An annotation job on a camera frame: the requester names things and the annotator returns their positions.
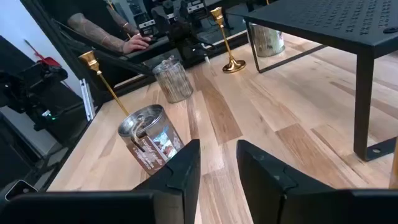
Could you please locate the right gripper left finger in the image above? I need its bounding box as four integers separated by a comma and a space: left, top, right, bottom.
132, 139, 202, 224

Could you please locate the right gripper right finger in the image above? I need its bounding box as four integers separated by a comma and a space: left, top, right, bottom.
235, 139, 336, 224

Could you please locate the silver lidded candle tin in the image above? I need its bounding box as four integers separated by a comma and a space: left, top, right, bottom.
152, 55, 194, 105
117, 104, 185, 175
248, 23, 285, 58

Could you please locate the short gold candlestick holder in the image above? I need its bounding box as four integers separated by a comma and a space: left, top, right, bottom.
210, 6, 247, 74

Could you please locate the medium gold candlestick holder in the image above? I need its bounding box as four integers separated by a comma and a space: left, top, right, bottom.
77, 50, 131, 118

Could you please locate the person's forearm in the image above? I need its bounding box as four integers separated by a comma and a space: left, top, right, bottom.
105, 4, 141, 37
67, 12, 131, 54

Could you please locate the person's hand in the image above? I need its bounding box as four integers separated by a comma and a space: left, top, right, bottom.
123, 33, 154, 54

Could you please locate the person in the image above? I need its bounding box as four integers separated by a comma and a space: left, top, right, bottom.
39, 0, 131, 41

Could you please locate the red plastic object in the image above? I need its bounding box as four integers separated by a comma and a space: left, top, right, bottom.
24, 39, 63, 68

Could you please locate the black perforated metal shelf riser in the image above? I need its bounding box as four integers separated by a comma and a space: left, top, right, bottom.
225, 0, 398, 162

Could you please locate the black equipment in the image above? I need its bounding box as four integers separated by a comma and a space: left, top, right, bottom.
0, 35, 88, 147

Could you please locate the silver metal bracket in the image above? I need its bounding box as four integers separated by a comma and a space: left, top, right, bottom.
79, 77, 96, 122

